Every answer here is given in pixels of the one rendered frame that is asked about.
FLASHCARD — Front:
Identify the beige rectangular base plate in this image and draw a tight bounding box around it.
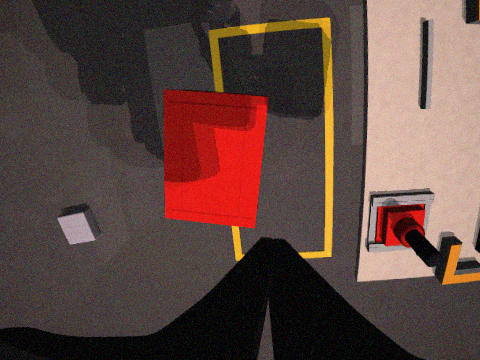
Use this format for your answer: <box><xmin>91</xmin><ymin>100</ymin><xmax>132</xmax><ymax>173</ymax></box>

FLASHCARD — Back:
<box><xmin>356</xmin><ymin>0</ymin><xmax>480</xmax><ymax>284</ymax></box>

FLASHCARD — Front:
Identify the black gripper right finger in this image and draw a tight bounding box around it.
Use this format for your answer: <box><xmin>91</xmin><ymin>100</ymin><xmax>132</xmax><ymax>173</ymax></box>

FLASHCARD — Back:
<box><xmin>269</xmin><ymin>239</ymin><xmax>424</xmax><ymax>360</ymax></box>

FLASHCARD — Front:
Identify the grey rectangular block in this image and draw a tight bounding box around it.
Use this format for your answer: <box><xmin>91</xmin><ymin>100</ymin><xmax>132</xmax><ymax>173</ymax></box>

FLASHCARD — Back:
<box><xmin>57</xmin><ymin>208</ymin><xmax>101</xmax><ymax>244</ymax></box>

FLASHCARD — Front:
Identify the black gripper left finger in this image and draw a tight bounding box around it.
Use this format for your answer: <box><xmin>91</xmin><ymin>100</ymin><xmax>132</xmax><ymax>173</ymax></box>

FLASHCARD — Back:
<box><xmin>0</xmin><ymin>237</ymin><xmax>275</xmax><ymax>360</ymax></box>

